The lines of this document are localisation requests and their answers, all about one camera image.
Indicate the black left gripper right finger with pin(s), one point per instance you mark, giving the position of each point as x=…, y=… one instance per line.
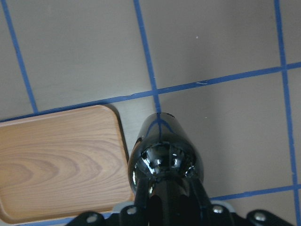
x=198, y=192

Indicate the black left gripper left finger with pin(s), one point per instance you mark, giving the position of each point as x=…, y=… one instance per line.
x=142, y=194

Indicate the dark wine bottle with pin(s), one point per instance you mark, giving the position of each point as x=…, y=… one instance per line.
x=164, y=155

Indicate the wooden tray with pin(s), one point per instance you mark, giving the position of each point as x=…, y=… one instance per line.
x=61, y=164

